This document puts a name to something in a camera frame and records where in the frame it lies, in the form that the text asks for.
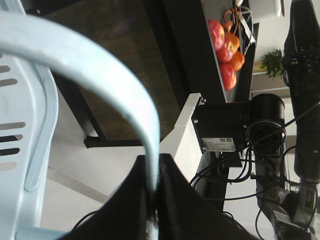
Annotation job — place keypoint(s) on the red apple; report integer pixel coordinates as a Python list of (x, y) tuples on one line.
[(217, 33), (228, 75), (226, 52)]

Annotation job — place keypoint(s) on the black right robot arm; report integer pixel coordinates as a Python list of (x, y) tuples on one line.
[(291, 213)]

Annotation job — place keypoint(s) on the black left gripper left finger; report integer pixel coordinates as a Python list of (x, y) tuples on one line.
[(125, 216)]

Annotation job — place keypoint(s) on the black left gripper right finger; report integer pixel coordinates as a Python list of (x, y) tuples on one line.
[(184, 215)]

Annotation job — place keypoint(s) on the black head camera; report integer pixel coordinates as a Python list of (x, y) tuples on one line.
[(230, 127)]

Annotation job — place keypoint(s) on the light blue plastic basket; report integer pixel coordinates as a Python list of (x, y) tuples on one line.
[(40, 59)]

